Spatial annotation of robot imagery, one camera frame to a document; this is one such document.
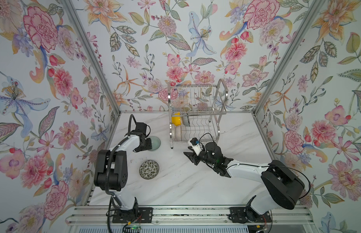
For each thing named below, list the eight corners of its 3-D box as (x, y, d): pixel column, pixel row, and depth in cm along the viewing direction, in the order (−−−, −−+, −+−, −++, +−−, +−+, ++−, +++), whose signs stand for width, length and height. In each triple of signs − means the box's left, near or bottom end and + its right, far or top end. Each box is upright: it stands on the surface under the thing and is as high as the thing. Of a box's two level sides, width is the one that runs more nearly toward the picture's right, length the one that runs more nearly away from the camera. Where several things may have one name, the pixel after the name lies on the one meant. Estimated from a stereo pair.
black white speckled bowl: (139, 179, 87) (138, 176, 84) (142, 163, 94) (141, 159, 91) (158, 179, 87) (157, 176, 84) (159, 163, 94) (159, 159, 91)
